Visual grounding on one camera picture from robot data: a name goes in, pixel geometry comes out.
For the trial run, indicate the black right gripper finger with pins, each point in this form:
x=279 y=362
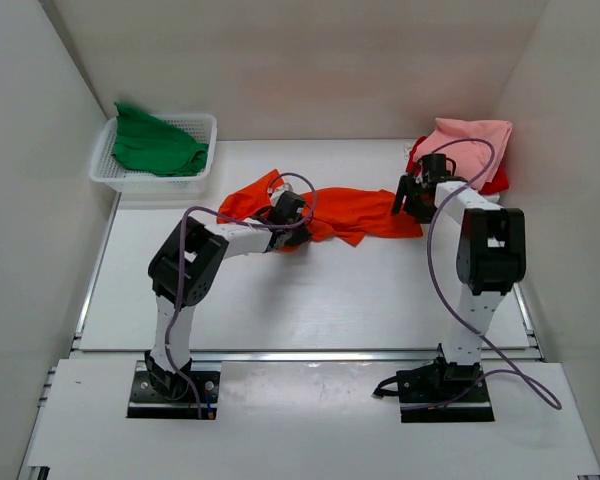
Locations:
x=412 y=204
x=400 y=197

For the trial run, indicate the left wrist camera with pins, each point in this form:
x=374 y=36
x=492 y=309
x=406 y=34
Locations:
x=275 y=191

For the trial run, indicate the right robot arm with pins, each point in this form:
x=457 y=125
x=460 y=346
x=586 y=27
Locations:
x=490 y=260

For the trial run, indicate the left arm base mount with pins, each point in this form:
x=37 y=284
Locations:
x=149 y=399

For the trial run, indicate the pink folded t shirt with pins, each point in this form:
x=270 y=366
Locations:
x=473 y=131

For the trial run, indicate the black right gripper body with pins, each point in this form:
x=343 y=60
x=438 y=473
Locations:
x=425 y=212

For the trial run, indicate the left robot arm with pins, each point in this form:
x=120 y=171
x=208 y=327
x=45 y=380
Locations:
x=185 y=267

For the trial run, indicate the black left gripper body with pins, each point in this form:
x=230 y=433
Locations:
x=297 y=236

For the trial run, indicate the red folded t shirt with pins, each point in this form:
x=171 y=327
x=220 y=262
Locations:
x=470 y=157

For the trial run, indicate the green t shirt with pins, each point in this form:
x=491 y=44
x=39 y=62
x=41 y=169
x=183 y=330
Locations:
x=145 y=143

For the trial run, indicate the orange t shirt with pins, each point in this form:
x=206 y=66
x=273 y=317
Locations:
x=345 y=213

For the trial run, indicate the white plastic basket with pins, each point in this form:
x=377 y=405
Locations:
x=105 y=169

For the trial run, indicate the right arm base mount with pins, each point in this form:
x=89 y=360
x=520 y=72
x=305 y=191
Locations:
x=439 y=392

